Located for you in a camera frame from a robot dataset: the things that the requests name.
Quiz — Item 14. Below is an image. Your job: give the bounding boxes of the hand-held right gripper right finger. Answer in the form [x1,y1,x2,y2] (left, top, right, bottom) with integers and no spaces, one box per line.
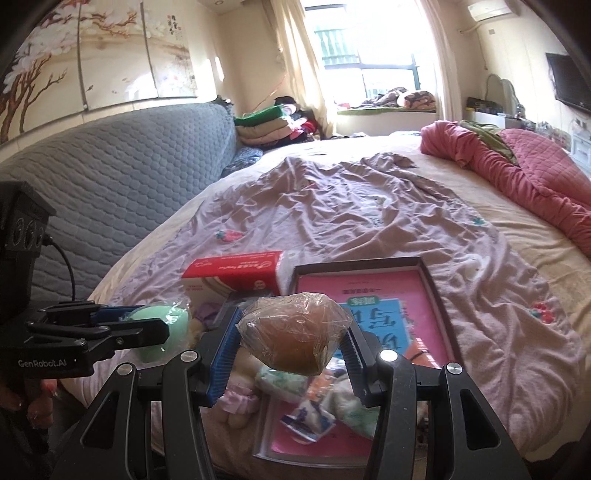
[341,324,530,480]

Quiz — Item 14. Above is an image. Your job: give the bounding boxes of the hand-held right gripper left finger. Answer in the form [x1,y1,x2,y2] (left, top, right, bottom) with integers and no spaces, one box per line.
[51,306,245,480]

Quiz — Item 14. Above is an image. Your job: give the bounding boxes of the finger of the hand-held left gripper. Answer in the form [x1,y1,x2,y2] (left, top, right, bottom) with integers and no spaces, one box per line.
[30,300,146,326]
[28,318,171,359]

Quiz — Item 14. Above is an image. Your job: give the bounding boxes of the mint green soft toy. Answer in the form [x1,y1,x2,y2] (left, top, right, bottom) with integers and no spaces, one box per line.
[121,300,191,366]

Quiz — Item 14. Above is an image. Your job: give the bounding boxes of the brown bun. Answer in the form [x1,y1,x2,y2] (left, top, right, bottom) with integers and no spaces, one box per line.
[236,292,354,376]

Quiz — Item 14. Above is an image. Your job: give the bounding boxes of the purple soft item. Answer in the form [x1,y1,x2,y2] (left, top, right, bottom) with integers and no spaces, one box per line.
[194,302,228,331]

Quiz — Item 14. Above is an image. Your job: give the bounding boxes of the person's left hand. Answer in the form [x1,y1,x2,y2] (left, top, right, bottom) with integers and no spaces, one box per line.
[0,378,59,431]

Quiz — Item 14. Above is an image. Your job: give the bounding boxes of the plush doll pink dress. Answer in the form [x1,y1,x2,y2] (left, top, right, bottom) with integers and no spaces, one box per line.
[216,355,262,433]

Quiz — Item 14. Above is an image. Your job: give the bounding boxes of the blue and white snack packet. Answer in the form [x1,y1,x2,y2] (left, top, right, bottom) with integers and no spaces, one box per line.
[281,397,336,445]

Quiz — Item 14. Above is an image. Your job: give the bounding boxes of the pink book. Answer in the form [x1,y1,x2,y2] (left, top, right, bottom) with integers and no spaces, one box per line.
[298,270,456,371]

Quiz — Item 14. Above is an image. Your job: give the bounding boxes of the white and red cardboard box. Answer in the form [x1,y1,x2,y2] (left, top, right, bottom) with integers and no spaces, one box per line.
[181,250,285,306]

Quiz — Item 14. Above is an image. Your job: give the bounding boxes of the dark framed gift box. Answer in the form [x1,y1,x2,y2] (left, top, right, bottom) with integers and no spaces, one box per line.
[290,256,465,376]

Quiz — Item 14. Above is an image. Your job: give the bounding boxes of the grey quilted headboard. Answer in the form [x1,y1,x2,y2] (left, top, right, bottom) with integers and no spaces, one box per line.
[0,102,239,324]

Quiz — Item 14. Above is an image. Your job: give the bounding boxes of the lilac printed blanket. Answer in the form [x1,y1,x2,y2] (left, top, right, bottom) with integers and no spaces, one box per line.
[60,152,587,463]

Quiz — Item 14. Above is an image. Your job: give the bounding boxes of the dark blue pillow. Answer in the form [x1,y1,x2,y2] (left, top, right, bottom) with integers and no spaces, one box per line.
[222,148,265,179]

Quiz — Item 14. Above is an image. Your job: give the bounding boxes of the pile of folded blankets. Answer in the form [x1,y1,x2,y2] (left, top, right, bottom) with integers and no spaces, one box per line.
[233,104,325,151]

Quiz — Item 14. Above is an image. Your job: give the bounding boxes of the red quilt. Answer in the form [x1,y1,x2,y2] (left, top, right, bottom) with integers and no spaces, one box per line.
[420,119,591,259]

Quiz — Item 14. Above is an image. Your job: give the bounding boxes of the green cloth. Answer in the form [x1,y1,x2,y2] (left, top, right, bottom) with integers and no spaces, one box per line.
[459,119,519,165]

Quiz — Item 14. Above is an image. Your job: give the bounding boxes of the clothes on window sill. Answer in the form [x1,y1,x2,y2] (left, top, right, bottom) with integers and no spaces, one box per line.
[365,88,437,112]

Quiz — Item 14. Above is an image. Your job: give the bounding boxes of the black case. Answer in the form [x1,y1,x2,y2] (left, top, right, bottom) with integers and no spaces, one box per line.
[466,96,504,112]

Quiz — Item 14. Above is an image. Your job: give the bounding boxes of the cream curtain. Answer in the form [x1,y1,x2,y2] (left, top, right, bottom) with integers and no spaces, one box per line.
[268,0,339,139]
[414,0,463,123]

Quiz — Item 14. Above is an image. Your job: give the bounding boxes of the window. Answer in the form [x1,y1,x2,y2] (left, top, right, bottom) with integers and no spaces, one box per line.
[302,4,435,105]

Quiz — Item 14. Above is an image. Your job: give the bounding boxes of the white cabinet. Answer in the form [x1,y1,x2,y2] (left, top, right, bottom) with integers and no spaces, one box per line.
[570,122,591,168]

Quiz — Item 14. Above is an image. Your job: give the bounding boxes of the black television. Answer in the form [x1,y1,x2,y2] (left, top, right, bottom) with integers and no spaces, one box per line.
[545,52,591,114]

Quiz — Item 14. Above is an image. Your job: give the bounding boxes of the white air conditioner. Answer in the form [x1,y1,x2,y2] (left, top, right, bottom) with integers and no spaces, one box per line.
[466,0,514,22]

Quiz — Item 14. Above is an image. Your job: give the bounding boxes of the black cable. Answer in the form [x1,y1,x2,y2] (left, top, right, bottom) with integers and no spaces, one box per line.
[43,234,77,304]

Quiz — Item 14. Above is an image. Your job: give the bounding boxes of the blossom tree wall painting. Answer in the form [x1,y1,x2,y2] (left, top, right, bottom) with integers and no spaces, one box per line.
[0,0,200,139]

